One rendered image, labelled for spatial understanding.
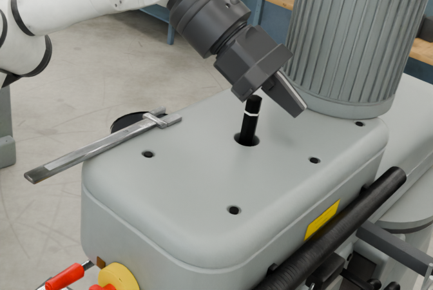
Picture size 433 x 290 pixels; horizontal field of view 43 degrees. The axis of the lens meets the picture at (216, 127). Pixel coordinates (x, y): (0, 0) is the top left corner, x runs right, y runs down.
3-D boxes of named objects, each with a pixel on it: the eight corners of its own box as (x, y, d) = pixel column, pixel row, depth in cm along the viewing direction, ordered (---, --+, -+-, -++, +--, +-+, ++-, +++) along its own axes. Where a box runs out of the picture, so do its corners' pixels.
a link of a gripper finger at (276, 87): (293, 118, 73) (261, 85, 73) (309, 104, 71) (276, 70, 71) (289, 124, 72) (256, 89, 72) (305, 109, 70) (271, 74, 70)
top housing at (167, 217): (198, 364, 64) (217, 267, 56) (61, 245, 77) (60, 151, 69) (374, 199, 97) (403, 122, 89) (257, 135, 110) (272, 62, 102)
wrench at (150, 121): (38, 189, 62) (38, 183, 62) (18, 174, 64) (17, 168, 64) (181, 120, 80) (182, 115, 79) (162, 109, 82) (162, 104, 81)
